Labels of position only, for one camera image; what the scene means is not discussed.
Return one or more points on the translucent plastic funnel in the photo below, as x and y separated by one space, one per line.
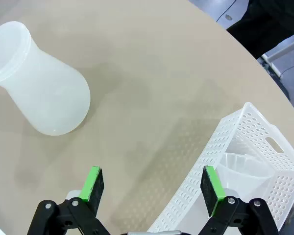
240 176

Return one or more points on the person in black T-shirt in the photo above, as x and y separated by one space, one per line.
264 24

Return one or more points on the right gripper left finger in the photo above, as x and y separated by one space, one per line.
93 191

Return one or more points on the translucent white conical flask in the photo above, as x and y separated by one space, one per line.
51 98

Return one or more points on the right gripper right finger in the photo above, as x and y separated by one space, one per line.
212 191

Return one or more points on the white table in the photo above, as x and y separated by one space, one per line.
281 50

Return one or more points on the white perforated plastic basket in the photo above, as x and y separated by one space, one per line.
186 195

